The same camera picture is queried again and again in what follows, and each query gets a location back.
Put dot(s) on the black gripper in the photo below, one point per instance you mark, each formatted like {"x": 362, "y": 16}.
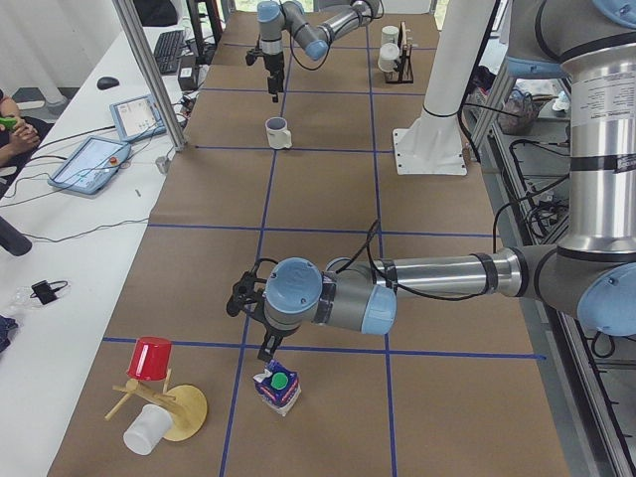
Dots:
{"x": 273, "y": 67}
{"x": 272, "y": 333}

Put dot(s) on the white mug dark inside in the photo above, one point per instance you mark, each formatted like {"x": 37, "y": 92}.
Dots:
{"x": 278, "y": 135}

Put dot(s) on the blue white milk carton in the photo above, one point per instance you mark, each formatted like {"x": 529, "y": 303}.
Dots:
{"x": 278, "y": 387}

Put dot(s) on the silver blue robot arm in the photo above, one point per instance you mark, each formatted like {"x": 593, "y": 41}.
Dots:
{"x": 589, "y": 274}
{"x": 275, "y": 18}

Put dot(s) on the red plastic cup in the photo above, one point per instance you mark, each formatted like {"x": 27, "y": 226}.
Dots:
{"x": 150, "y": 359}

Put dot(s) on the white cup lower rack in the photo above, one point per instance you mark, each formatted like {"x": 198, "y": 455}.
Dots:
{"x": 389, "y": 55}

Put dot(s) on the white cup rack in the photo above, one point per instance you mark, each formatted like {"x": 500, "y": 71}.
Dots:
{"x": 389, "y": 35}
{"x": 389, "y": 55}

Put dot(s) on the black wooden cup rack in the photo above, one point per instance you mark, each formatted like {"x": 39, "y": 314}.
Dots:
{"x": 403, "y": 73}

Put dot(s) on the white cup on tree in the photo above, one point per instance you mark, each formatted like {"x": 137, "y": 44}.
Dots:
{"x": 147, "y": 429}

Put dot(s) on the white cup upper rack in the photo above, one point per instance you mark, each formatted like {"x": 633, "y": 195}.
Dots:
{"x": 389, "y": 35}

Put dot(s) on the person's hand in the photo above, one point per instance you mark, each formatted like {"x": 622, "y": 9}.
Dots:
{"x": 23, "y": 138}

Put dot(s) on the black power box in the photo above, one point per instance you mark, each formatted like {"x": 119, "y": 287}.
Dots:
{"x": 188, "y": 73}

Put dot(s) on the wooden mug tree stand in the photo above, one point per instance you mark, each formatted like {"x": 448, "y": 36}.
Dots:
{"x": 187, "y": 405}

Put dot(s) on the black keyboard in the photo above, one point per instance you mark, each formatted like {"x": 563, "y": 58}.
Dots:
{"x": 167, "y": 51}

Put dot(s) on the blue teach pendant far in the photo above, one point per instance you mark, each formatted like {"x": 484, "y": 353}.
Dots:
{"x": 137, "y": 118}

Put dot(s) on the blue teach pendant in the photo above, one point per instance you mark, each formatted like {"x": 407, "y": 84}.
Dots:
{"x": 137, "y": 118}
{"x": 91, "y": 166}

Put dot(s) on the black computer mouse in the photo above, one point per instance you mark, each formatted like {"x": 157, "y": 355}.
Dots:
{"x": 105, "y": 83}

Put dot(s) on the blue teach pendant near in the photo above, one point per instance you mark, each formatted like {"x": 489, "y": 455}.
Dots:
{"x": 91, "y": 166}

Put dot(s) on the small black adapter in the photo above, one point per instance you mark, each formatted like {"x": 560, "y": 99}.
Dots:
{"x": 46, "y": 291}

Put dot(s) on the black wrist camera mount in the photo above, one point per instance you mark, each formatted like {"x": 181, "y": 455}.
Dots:
{"x": 249, "y": 290}

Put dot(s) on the aluminium frame post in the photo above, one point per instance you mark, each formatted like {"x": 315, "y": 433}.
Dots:
{"x": 144, "y": 58}

